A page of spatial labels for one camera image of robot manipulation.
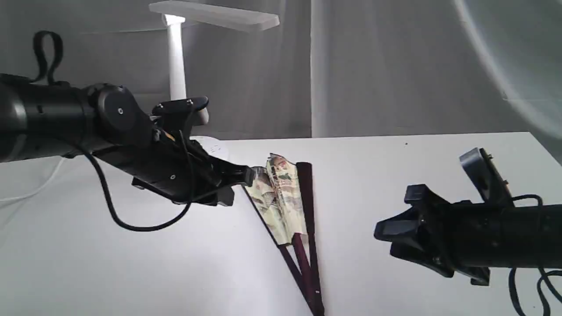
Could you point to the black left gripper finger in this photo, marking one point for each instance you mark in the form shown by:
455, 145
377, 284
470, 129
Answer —
233, 174

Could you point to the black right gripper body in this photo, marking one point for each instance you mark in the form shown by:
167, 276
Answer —
434, 251

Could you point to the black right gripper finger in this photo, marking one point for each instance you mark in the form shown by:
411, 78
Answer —
400, 229
422, 258

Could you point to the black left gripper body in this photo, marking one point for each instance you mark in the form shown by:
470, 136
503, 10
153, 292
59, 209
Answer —
163, 166

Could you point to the painted paper folding fan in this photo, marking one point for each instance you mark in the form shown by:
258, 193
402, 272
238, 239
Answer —
282, 195

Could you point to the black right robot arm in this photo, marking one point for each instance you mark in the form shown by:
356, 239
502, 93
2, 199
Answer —
470, 238

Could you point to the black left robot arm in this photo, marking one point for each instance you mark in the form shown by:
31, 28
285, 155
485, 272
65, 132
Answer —
39, 121

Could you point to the white desk lamp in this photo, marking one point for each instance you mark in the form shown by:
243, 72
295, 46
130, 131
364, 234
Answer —
174, 13

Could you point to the grey backdrop curtain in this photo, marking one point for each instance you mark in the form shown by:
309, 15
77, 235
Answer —
331, 67

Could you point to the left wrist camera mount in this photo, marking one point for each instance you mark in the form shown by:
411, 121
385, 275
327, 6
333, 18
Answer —
179, 116

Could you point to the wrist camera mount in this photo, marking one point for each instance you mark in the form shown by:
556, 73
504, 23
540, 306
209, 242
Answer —
179, 116
492, 188

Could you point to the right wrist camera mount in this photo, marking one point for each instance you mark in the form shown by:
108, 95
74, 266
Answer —
492, 188

